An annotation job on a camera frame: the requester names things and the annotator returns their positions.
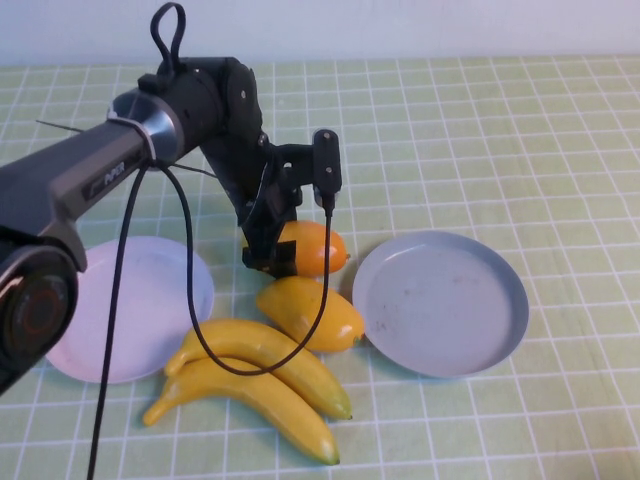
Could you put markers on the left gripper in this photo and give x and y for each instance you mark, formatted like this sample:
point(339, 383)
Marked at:
point(255, 190)

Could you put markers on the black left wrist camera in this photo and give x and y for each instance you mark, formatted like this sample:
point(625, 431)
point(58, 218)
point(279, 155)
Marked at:
point(327, 165)

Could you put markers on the yellow plastic banana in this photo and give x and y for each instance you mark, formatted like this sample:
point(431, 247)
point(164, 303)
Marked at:
point(260, 400)
point(320, 390)

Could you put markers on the green checkered tablecloth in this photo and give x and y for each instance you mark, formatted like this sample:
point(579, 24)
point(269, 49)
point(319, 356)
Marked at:
point(475, 150)

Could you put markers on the blue-grey round plate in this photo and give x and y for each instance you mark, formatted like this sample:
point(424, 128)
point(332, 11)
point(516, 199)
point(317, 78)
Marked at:
point(440, 305)

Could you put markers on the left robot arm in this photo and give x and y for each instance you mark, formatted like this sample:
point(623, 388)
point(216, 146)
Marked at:
point(75, 165)

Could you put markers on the pink round plate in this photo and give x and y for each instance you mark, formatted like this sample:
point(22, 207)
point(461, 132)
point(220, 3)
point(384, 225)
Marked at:
point(150, 300)

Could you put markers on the thin black zip tie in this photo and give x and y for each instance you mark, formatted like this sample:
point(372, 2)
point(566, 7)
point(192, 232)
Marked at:
point(57, 126)
point(195, 169)

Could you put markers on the black left camera bracket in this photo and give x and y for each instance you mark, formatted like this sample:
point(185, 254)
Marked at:
point(295, 154)

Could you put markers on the yellow plastic mango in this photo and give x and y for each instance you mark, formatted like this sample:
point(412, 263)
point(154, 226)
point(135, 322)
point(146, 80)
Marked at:
point(300, 310)

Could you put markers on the orange-tinted plastic mango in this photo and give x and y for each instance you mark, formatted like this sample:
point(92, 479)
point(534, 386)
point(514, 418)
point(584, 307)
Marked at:
point(307, 250)

